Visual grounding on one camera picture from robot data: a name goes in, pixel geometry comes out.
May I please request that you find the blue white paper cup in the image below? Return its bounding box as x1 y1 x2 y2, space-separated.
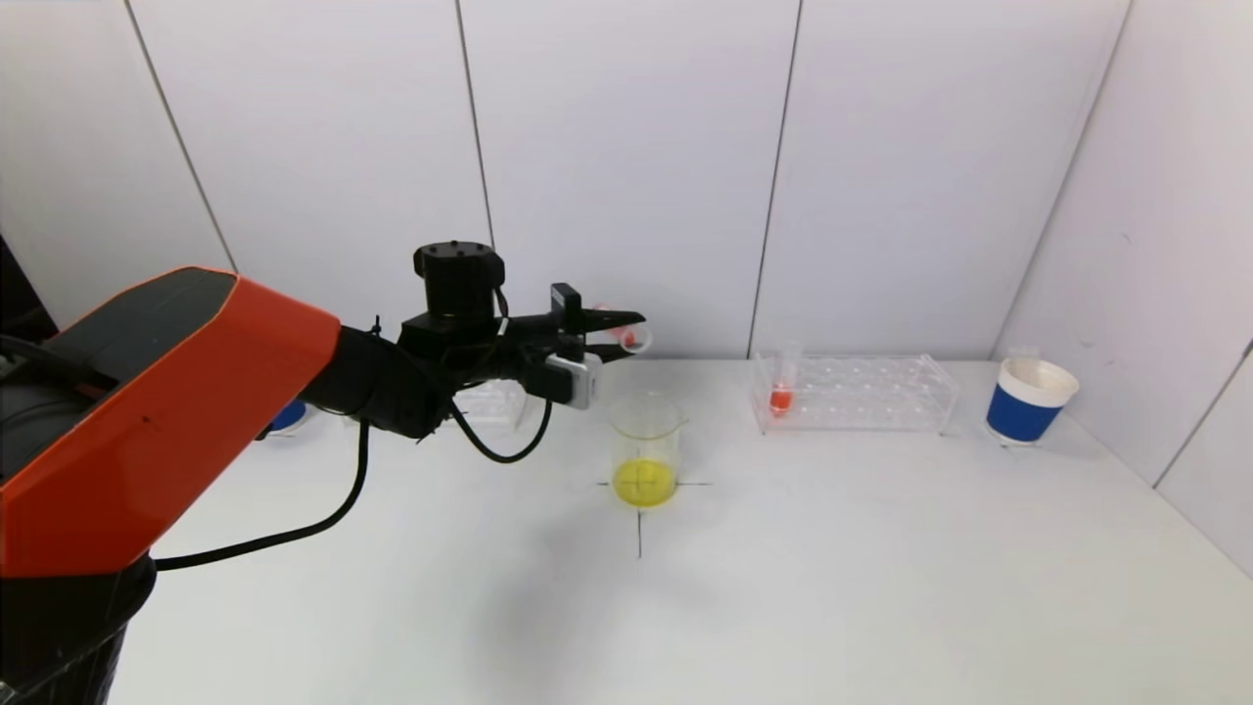
984 358 1080 448
256 398 308 440

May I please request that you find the red pigment test tube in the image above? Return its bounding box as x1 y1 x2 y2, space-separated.
768 342 805 419
591 304 655 355

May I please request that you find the clear glass beaker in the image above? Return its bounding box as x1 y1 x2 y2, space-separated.
608 392 691 510

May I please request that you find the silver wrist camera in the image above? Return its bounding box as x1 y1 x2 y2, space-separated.
529 352 604 411

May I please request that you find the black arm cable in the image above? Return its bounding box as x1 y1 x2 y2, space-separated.
154 419 372 573

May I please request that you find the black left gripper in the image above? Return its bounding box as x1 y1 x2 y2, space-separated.
500 283 646 403

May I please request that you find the clear acrylic test tube rack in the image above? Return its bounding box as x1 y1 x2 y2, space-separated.
448 379 531 428
749 353 958 437

